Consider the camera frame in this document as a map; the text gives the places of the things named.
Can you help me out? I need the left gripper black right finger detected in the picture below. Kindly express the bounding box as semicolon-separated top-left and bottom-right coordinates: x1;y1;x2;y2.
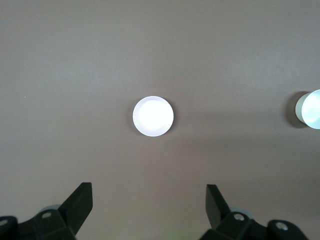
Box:
199;184;308;240

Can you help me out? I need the pink plastic bowl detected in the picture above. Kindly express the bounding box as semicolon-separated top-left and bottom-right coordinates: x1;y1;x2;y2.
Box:
132;95;175;138

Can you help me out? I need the white plastic bowl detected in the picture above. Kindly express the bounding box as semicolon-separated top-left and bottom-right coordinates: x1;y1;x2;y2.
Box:
294;89;320;130

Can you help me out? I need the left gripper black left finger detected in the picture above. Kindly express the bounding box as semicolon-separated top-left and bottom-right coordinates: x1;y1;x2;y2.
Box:
0;182;94;240

